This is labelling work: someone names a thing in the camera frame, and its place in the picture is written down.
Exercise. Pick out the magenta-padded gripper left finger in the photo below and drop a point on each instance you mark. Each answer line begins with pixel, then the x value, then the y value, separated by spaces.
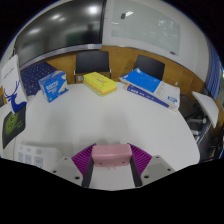
pixel 81 158

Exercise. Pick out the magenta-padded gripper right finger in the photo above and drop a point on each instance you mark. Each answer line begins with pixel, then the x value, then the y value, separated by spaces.
pixel 142 156

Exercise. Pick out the pink block charger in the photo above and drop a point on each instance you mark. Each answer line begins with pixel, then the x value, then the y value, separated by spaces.
pixel 111 155

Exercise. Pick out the white power strip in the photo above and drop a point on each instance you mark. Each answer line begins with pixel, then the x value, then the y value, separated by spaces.
pixel 40 155

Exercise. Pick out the blue and white paper ream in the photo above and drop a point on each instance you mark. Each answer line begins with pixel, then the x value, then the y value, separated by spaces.
pixel 150 86

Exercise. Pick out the black mouse pad green print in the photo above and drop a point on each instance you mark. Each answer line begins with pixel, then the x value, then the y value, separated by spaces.
pixel 13 128

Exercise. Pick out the yellow sponge stack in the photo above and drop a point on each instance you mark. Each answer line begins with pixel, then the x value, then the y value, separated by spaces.
pixel 99 83

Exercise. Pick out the blue tissue box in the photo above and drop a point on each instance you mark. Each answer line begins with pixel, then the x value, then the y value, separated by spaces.
pixel 53 86

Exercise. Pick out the white trapezoid side table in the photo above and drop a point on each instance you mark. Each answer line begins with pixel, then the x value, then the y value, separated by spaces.
pixel 207 106

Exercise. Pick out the black office chair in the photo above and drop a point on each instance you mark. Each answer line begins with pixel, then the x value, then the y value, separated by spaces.
pixel 92 61
pixel 150 66

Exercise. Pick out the blue patterned chair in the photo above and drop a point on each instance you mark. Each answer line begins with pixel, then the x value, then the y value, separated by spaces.
pixel 35 75

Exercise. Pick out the white paper bag blue deer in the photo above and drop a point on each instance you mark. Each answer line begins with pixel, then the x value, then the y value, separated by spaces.
pixel 13 83

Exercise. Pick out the blue window curtain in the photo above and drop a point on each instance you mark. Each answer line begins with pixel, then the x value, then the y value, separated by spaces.
pixel 214 73

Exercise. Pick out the wide glass whiteboard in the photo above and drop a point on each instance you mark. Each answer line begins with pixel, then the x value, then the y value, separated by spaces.
pixel 146 26

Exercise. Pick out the black whiteboard eraser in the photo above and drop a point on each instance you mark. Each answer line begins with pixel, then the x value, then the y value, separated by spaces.
pixel 123 15

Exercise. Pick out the large black wall screen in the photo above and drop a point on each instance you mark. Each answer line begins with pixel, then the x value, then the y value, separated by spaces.
pixel 60 30

